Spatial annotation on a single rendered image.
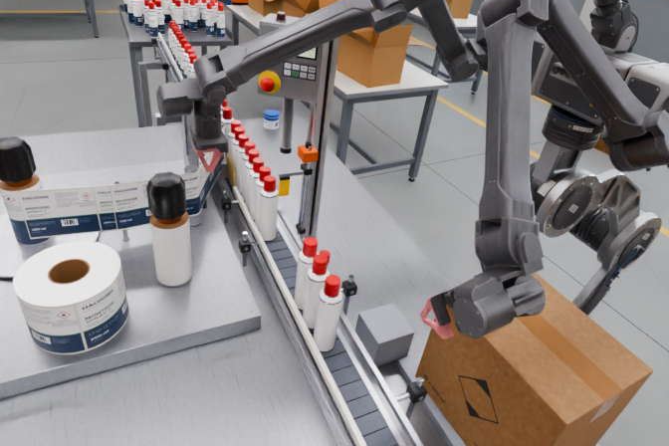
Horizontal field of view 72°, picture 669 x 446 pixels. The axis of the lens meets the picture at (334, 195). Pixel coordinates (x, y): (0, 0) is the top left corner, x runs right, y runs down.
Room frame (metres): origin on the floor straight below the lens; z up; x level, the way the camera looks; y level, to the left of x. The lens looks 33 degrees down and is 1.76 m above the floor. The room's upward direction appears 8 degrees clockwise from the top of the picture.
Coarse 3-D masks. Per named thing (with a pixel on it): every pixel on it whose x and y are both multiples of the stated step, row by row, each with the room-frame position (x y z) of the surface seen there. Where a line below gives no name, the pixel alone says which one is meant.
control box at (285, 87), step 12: (264, 24) 1.16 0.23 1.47; (276, 24) 1.17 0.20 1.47; (288, 60) 1.16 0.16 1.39; (300, 60) 1.15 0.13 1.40; (312, 60) 1.15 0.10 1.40; (264, 72) 1.16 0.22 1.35; (276, 72) 1.16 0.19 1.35; (276, 84) 1.16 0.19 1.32; (288, 84) 1.16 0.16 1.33; (300, 84) 1.15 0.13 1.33; (312, 84) 1.15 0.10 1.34; (276, 96) 1.17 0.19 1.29; (288, 96) 1.16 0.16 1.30; (300, 96) 1.15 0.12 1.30; (312, 96) 1.15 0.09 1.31
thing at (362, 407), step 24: (288, 264) 0.97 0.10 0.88; (288, 288) 0.88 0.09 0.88; (336, 336) 0.74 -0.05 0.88; (336, 360) 0.67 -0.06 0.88; (336, 384) 0.61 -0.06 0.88; (360, 384) 0.62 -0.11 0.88; (336, 408) 0.56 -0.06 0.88; (360, 408) 0.57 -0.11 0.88; (360, 432) 0.52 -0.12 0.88; (384, 432) 0.52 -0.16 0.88
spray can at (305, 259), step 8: (304, 240) 0.83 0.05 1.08; (312, 240) 0.83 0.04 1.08; (304, 248) 0.82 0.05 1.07; (312, 248) 0.82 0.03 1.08; (304, 256) 0.82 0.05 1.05; (312, 256) 0.82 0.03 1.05; (304, 264) 0.81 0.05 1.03; (312, 264) 0.81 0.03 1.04; (304, 272) 0.81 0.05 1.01; (296, 280) 0.82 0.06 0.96; (304, 280) 0.81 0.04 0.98; (296, 288) 0.82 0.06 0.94; (304, 288) 0.81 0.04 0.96; (296, 296) 0.82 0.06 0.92; (304, 296) 0.81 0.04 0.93; (296, 304) 0.81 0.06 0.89
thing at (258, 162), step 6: (258, 162) 1.15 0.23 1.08; (258, 168) 1.15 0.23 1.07; (252, 174) 1.15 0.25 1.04; (258, 174) 1.15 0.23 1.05; (252, 180) 1.15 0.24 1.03; (252, 186) 1.15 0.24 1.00; (252, 192) 1.15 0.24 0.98; (252, 198) 1.15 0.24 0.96; (252, 204) 1.14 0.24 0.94; (252, 210) 1.14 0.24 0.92; (252, 216) 1.14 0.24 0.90
